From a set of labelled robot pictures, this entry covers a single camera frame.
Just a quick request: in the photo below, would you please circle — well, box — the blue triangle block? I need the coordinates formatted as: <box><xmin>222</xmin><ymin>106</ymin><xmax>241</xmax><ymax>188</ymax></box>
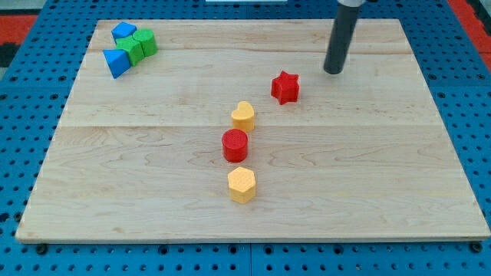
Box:
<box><xmin>103</xmin><ymin>49</ymin><xmax>131</xmax><ymax>79</ymax></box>

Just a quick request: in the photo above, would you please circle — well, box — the red cylinder block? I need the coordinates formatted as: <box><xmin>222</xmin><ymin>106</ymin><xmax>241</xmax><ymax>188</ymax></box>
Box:
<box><xmin>222</xmin><ymin>129</ymin><xmax>249</xmax><ymax>163</ymax></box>

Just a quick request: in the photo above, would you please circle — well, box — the light wooden board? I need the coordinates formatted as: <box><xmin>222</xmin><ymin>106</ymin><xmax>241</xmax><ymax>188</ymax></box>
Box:
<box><xmin>15</xmin><ymin>19</ymin><xmax>490</xmax><ymax>244</ymax></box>

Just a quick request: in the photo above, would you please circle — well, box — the yellow heart block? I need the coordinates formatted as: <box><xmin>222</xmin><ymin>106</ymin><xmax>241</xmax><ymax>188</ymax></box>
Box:
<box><xmin>231</xmin><ymin>101</ymin><xmax>255</xmax><ymax>133</ymax></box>

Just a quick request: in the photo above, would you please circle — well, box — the yellow hexagon block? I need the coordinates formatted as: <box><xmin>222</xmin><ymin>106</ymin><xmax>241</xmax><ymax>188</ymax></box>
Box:
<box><xmin>228</xmin><ymin>167</ymin><xmax>256</xmax><ymax>204</ymax></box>

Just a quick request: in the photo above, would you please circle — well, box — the red star block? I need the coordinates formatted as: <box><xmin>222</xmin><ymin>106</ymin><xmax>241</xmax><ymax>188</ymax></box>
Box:
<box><xmin>271</xmin><ymin>71</ymin><xmax>300</xmax><ymax>105</ymax></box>

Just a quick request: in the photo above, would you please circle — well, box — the green cylinder block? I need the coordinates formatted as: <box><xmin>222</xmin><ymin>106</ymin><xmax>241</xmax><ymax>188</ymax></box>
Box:
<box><xmin>132</xmin><ymin>28</ymin><xmax>158</xmax><ymax>57</ymax></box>

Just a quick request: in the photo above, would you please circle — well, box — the green cube block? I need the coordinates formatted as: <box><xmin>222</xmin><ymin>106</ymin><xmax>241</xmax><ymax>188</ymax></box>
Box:
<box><xmin>116</xmin><ymin>36</ymin><xmax>145</xmax><ymax>66</ymax></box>

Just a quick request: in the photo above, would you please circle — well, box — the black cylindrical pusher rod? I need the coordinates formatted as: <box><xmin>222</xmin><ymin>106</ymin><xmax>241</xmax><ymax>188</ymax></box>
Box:
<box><xmin>324</xmin><ymin>0</ymin><xmax>365</xmax><ymax>74</ymax></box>

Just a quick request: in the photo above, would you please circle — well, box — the blue cube block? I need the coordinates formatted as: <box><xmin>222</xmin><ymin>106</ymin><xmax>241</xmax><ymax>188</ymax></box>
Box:
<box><xmin>111</xmin><ymin>21</ymin><xmax>137</xmax><ymax>44</ymax></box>

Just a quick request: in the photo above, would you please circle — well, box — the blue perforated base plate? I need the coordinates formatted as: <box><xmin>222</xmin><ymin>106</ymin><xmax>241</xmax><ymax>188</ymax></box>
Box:
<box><xmin>1</xmin><ymin>1</ymin><xmax>490</xmax><ymax>275</ymax></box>

